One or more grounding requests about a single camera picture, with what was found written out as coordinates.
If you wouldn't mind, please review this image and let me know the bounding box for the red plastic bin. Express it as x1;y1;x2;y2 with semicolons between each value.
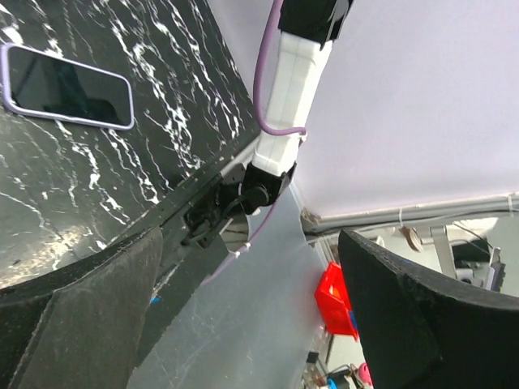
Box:
314;262;359;341

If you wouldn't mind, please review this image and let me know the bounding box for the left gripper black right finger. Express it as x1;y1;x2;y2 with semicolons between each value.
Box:
338;229;518;388

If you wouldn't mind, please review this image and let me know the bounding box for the phone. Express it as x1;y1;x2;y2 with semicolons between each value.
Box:
1;43;135;130

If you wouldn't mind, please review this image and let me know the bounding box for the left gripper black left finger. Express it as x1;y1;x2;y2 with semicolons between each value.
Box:
1;228;163;388

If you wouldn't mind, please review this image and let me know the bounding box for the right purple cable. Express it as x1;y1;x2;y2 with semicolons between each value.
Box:
202;0;309;284

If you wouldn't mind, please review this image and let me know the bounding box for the aluminium frame rail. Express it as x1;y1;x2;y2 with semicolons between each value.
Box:
301;192;518;236

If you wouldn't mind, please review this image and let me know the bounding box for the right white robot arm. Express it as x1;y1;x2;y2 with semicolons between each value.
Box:
182;1;353;248

